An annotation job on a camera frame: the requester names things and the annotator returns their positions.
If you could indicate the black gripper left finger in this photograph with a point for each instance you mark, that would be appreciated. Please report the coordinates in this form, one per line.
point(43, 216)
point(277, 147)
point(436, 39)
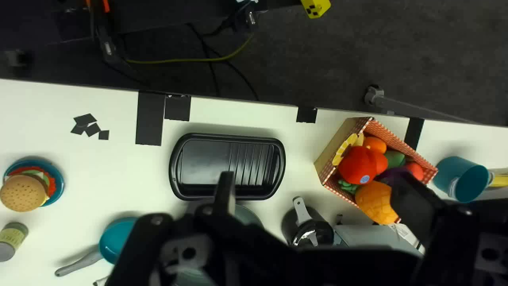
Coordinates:
point(224, 190)

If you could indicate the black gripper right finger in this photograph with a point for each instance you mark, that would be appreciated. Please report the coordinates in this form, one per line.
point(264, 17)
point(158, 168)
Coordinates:
point(418, 206)

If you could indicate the black grill tray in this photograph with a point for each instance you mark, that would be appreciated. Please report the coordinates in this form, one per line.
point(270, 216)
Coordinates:
point(228, 166)

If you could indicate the red orange plush fruit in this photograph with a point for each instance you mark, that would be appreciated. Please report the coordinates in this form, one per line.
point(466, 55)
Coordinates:
point(416, 170)

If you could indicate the purple plush fruit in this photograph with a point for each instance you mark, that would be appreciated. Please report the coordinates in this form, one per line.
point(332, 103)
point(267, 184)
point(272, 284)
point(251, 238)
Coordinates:
point(394, 174)

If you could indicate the orange quilted plush fruit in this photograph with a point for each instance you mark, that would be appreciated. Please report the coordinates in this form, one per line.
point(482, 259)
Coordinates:
point(375, 203)

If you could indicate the teal cup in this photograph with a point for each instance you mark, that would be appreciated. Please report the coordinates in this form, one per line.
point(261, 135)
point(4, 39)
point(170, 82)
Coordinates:
point(462, 179)

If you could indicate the green plush fruit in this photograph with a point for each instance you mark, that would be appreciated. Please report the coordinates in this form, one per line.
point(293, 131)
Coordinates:
point(396, 158)

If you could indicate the red plush tomato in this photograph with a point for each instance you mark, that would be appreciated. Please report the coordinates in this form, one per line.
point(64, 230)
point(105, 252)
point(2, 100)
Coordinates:
point(362, 165)

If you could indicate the black tape patch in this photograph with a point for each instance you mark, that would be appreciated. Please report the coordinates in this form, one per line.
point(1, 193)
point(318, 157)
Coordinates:
point(178, 106)
point(307, 112)
point(415, 131)

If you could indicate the yellow toy piece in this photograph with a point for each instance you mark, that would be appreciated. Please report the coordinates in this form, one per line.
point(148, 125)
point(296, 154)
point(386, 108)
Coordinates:
point(501, 178)

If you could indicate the red checkered fruit basket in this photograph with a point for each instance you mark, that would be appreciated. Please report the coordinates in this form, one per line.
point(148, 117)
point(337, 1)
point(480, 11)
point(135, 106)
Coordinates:
point(331, 160)

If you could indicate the black tripod leg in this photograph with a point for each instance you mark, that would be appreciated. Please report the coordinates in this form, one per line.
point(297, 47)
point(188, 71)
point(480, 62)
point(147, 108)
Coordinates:
point(402, 104)

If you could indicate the long black tape strip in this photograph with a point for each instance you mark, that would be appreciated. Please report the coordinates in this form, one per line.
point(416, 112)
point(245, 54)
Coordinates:
point(150, 119)

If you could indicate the small black tape square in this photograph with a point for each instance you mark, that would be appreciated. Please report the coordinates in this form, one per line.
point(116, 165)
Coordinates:
point(104, 135)

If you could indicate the black tape scraps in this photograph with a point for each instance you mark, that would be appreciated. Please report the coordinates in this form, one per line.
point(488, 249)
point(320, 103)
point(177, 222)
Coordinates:
point(85, 124)

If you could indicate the teal plate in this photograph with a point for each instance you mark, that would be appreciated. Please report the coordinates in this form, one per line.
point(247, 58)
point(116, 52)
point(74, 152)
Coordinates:
point(53, 176)

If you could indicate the toy burger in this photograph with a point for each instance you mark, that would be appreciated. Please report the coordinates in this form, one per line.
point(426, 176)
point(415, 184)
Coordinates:
point(21, 192)

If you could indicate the small green jar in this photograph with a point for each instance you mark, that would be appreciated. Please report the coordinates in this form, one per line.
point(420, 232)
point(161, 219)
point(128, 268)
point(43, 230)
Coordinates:
point(12, 240)

